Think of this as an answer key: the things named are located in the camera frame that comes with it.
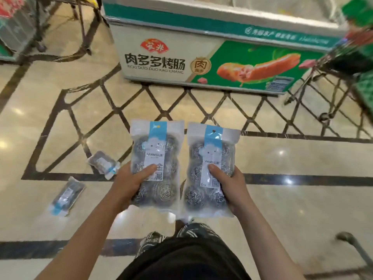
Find person's black shirt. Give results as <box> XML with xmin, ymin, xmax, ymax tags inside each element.
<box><xmin>117</xmin><ymin>245</ymin><xmax>252</xmax><ymax>280</ymax></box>

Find metal display rack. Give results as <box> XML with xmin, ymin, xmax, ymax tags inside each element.
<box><xmin>0</xmin><ymin>0</ymin><xmax>102</xmax><ymax>62</ymax></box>

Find person's right forearm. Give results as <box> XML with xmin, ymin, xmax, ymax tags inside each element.
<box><xmin>233</xmin><ymin>198</ymin><xmax>306</xmax><ymax>280</ymax></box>

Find person's left forearm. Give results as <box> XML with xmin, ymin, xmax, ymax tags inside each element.
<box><xmin>34</xmin><ymin>194</ymin><xmax>126</xmax><ymax>280</ymax></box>

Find person's right hand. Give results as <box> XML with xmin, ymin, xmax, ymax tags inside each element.
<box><xmin>207</xmin><ymin>164</ymin><xmax>252</xmax><ymax>217</ymax></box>

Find person's patterned shorts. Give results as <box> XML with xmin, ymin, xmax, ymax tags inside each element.
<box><xmin>135</xmin><ymin>222</ymin><xmax>223</xmax><ymax>258</ymax></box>

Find person's left hand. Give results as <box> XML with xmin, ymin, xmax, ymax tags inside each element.
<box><xmin>107</xmin><ymin>161</ymin><xmax>157</xmax><ymax>214</ymax></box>

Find steel scourer pack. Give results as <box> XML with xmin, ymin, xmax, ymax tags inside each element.
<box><xmin>87</xmin><ymin>151</ymin><xmax>121</xmax><ymax>180</ymax></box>
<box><xmin>181</xmin><ymin>122</ymin><xmax>241</xmax><ymax>218</ymax></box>
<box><xmin>49</xmin><ymin>177</ymin><xmax>87</xmax><ymax>217</ymax></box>
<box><xmin>129</xmin><ymin>119</ymin><xmax>185</xmax><ymax>214</ymax></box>

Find grey metal cart handle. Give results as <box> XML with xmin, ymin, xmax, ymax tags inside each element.
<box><xmin>335</xmin><ymin>232</ymin><xmax>373</xmax><ymax>269</ymax></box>

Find metal shopping cart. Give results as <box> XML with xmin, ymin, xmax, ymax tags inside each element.
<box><xmin>284</xmin><ymin>0</ymin><xmax>373</xmax><ymax>137</ymax></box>

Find white and green chest freezer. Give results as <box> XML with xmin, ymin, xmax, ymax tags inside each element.
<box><xmin>100</xmin><ymin>0</ymin><xmax>349</xmax><ymax>97</ymax></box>

